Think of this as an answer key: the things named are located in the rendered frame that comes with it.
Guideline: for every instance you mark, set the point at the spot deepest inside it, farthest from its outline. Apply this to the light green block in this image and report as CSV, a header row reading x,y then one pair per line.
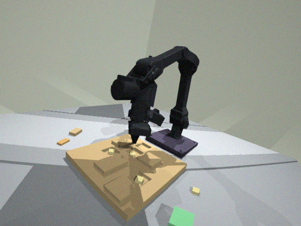
x,y
181,217

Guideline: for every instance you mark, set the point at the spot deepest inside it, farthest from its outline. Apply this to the tan puzzle board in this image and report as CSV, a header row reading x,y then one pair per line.
x,y
113,175

